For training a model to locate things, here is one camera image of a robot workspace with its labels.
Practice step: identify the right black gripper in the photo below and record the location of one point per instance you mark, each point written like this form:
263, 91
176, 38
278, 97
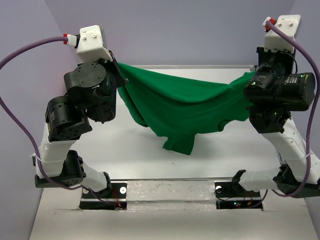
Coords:
288, 56

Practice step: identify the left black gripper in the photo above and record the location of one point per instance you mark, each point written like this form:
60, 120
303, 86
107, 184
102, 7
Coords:
113, 66

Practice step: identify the green t-shirt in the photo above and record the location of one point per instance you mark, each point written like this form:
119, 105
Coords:
179, 108

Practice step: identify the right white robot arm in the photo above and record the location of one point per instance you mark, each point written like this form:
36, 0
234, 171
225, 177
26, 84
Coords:
275, 92

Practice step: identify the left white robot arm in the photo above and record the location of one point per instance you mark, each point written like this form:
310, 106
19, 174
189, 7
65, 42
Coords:
91, 94

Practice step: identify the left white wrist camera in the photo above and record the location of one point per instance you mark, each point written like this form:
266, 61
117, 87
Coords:
90, 44

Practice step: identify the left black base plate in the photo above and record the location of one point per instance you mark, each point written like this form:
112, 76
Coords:
113, 201

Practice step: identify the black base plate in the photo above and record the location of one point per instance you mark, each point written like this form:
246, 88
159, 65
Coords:
113, 201
233, 197

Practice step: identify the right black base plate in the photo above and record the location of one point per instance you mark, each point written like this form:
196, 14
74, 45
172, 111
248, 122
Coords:
233, 197

